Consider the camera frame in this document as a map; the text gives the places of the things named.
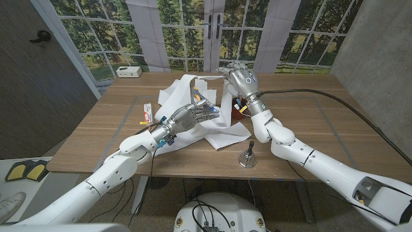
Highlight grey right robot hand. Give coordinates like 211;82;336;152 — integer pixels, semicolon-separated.
217;61;273;117

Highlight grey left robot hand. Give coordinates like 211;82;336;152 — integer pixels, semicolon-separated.
151;99;221;146

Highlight grey yellow scissors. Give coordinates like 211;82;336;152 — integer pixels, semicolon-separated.
190;79;220;114

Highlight white receipt paper strip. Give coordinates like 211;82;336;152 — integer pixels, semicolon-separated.
153;73;252;156

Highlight red cup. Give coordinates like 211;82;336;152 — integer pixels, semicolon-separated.
231;97;249;121

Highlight white red toothpaste tube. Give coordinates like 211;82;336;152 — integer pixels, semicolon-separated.
143;102;153;124

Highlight white power strip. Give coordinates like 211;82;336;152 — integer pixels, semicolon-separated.
115;66;143;79

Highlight printed forest window backdrop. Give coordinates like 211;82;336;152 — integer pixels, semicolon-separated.
48;0;364;82

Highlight white table leg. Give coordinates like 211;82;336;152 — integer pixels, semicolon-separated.
131;176;149;215
294;180;315;224

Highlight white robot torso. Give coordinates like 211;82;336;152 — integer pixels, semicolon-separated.
173;192;267;232

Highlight white sneaker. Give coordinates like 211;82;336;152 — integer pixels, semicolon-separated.
0;191;26;223

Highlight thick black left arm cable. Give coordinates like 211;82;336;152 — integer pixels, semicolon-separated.
133;121;162;136

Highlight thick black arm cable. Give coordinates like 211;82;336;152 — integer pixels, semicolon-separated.
257;88;412;167
133;121;162;136

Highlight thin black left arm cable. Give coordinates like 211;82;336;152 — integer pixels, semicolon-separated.
128;146;159;227

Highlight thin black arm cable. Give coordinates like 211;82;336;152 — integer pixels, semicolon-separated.
285;160;397;226
128;146;159;227

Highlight silver bell black handle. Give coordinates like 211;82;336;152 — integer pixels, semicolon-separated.
238;140;258;169

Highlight black torso cable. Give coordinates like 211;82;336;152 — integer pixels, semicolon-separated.
189;198;232;230

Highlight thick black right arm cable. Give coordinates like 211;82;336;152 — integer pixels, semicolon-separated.
257;88;412;167

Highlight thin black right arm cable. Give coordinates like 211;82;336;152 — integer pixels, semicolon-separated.
285;160;397;226

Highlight black wall handle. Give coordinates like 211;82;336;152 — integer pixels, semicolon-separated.
28;30;52;44

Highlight black arm strap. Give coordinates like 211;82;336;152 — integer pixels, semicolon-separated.
398;199;412;226

